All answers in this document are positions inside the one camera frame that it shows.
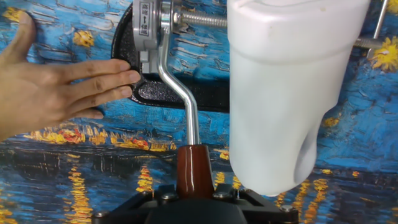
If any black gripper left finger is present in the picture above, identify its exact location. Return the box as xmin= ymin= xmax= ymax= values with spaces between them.
xmin=91 ymin=185 xmax=180 ymax=224

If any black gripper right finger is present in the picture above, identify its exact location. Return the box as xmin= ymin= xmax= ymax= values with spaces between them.
xmin=213 ymin=183 xmax=299 ymax=224

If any silver lever with brown handle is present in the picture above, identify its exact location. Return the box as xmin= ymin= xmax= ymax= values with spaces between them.
xmin=157 ymin=0 xmax=215 ymax=200

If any black clamp frame silver head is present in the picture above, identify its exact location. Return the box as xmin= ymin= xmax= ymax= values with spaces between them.
xmin=111 ymin=0 xmax=231 ymax=114

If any bare human hand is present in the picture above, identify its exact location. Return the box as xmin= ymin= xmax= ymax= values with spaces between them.
xmin=0 ymin=11 xmax=142 ymax=142

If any starry night painting cloth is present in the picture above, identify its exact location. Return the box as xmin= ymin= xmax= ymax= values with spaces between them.
xmin=0 ymin=0 xmax=398 ymax=224

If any white plastic jug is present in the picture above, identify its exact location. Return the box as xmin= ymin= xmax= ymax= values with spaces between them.
xmin=226 ymin=0 xmax=371 ymax=197

